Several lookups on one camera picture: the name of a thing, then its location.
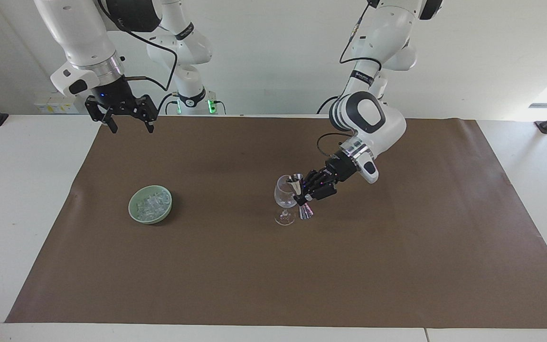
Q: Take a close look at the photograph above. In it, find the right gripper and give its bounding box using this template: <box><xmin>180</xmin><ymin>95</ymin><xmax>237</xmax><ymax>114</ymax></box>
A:
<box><xmin>85</xmin><ymin>77</ymin><xmax>157</xmax><ymax>134</ymax></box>

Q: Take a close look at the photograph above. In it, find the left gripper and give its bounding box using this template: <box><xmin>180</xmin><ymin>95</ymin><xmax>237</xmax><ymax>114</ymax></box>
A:
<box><xmin>293</xmin><ymin>152</ymin><xmax>358</xmax><ymax>206</ymax></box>

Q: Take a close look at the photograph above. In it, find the silver metal jigger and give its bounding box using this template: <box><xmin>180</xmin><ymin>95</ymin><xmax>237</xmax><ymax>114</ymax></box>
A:
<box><xmin>289</xmin><ymin>173</ymin><xmax>315</xmax><ymax>221</ymax></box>

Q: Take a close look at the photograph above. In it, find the clear wine glass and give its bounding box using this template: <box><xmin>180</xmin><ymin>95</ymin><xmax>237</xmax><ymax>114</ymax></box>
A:
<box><xmin>273</xmin><ymin>175</ymin><xmax>299</xmax><ymax>226</ymax></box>

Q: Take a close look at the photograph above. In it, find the white socket box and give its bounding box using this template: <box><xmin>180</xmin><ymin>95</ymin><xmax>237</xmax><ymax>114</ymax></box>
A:
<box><xmin>35</xmin><ymin>92</ymin><xmax>76</xmax><ymax>115</ymax></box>

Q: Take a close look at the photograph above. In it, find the light green bowl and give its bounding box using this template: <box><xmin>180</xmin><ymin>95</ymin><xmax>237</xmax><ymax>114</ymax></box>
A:
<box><xmin>128</xmin><ymin>185</ymin><xmax>173</xmax><ymax>225</ymax></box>

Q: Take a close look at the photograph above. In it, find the black cable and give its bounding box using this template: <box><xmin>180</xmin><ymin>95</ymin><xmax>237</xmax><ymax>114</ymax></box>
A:
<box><xmin>339</xmin><ymin>0</ymin><xmax>383</xmax><ymax>73</ymax></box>
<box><xmin>97</xmin><ymin>0</ymin><xmax>179</xmax><ymax>92</ymax></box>
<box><xmin>157</xmin><ymin>92</ymin><xmax>179</xmax><ymax>115</ymax></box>
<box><xmin>316</xmin><ymin>96</ymin><xmax>340</xmax><ymax>115</ymax></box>
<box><xmin>316</xmin><ymin>133</ymin><xmax>352</xmax><ymax>158</ymax></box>

